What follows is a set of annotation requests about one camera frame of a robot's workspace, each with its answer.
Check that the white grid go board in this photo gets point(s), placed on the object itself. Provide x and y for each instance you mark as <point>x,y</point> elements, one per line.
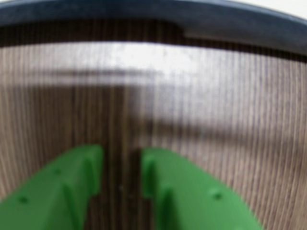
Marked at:
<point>144,9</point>

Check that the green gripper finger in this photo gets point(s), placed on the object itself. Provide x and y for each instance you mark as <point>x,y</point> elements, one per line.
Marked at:
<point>196,203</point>
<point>52,191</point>

